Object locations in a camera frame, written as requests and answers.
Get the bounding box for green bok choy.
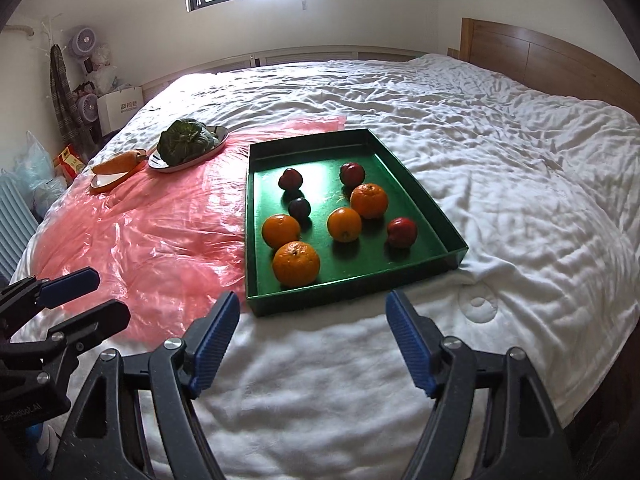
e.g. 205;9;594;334
156;118;221;166

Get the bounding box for white paper bag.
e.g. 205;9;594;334
96;86;145;136

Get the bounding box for large carrot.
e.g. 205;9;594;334
91;149;149;176

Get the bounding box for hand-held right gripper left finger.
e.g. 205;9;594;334
50;290;242;480

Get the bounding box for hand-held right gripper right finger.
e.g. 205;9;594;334
385;289;576;480

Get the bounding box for small purple fan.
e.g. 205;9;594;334
76;92;101;123

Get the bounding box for yellow red packet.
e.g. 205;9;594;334
52;144;86;181

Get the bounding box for plaid scarf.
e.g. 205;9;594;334
49;44;83;143

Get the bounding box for white small fan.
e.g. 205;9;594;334
70;27;97;56

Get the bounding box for wooden headboard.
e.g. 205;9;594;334
447;17;640;126

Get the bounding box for red apple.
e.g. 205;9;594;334
387;217;418;249
339;162;366;187

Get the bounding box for green tray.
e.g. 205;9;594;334
245;128;469;317

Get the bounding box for orange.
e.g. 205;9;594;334
327;207;363;243
350;183;389;220
261;214;302;249
272;241;321;288

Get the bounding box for orange rimmed plate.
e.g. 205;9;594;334
90;162;136;195

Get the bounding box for clear plastic bags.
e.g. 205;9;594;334
12;130;68;211

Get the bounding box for grey ribbed radiator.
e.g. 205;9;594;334
0;170;41;281

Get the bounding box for pink plastic sheet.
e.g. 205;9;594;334
27;114;347;348

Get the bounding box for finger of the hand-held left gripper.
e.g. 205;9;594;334
0;267;101;333
10;299;132;350

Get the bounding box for patterned oval plate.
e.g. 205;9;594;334
147;125;230;174

